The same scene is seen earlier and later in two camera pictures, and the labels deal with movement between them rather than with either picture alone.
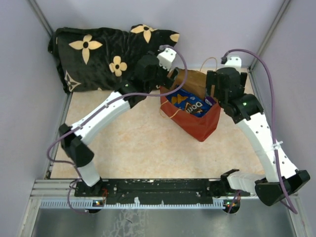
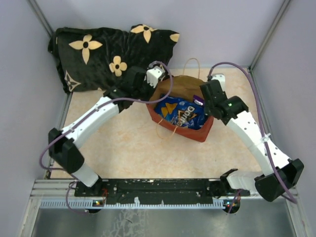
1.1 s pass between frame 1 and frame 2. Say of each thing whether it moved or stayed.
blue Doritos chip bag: moved
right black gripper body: moved
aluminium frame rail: stayed
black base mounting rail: stayed
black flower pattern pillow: stayed
